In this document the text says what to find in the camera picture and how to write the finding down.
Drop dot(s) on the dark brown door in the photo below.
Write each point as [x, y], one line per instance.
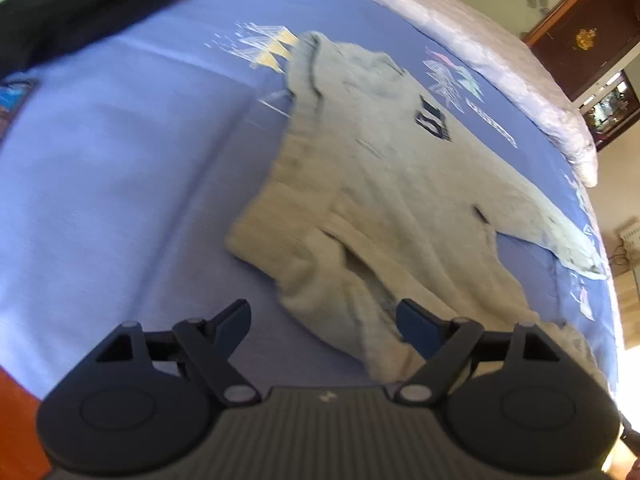
[585, 35]

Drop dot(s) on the orange wooden bed frame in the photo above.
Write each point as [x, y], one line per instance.
[17, 435]

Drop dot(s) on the blue printed bedsheet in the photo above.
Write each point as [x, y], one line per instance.
[125, 185]

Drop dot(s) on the white power strip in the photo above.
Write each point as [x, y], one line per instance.
[631, 234]

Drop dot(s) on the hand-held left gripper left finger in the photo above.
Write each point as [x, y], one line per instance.
[234, 321]

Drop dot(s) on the white quilt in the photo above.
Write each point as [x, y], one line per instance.
[450, 20]

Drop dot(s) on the black cloth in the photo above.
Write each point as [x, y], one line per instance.
[75, 10]

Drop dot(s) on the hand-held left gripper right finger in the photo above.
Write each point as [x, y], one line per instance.
[416, 326]

